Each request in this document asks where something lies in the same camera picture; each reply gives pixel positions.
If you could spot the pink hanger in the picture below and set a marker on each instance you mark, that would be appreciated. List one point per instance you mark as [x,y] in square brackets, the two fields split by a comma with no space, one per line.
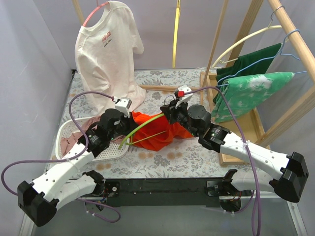
[99,6]

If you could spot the cream hanger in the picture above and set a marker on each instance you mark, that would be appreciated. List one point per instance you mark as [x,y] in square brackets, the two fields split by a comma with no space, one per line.
[241,41]

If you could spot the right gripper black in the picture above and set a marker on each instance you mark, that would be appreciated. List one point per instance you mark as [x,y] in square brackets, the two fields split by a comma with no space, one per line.
[170,114]

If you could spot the green hanger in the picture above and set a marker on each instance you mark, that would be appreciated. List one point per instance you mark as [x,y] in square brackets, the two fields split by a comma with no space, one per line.
[127,139]

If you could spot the light green tie-dye garment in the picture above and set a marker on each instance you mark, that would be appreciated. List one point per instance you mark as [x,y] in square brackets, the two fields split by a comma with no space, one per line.
[245,93]

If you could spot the floral table cloth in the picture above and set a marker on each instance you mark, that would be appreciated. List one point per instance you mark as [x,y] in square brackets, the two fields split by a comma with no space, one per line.
[182,158]

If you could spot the dark green garment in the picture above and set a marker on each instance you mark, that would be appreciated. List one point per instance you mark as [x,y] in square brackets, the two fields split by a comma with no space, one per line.
[246,66]

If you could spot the white laundry basket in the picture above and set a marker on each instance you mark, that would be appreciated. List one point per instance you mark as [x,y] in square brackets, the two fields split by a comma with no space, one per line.
[111,153]

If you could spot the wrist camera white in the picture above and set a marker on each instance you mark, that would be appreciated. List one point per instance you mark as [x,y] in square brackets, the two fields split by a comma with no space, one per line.
[123,105]
[183,94]

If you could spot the orange t shirt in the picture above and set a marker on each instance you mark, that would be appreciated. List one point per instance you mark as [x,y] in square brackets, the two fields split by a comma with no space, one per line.
[157,133]

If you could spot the pink garment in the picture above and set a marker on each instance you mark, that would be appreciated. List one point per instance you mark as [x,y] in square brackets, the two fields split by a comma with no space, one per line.
[67,143]

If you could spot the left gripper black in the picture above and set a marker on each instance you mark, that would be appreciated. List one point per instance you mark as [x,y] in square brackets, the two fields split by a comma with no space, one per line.
[128,123]

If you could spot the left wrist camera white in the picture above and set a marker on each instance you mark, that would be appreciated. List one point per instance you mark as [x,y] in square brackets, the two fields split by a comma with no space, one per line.
[123,105]

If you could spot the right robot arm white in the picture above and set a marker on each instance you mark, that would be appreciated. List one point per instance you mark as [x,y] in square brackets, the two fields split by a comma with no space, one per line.
[282,174]

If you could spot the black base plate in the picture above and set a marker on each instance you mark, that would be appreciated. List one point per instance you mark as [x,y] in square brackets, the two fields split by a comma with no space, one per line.
[198,191]

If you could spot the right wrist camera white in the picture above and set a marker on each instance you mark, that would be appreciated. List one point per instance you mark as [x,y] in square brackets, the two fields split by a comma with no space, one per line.
[183,94]

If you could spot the white Coca-Cola t shirt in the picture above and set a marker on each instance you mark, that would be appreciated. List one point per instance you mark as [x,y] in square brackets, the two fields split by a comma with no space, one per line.
[104,58]

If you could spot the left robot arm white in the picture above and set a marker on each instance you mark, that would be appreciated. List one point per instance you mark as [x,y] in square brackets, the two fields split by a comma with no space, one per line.
[41,198]

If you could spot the yellow hanger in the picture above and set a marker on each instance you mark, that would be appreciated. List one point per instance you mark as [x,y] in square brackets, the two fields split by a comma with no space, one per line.
[175,35]

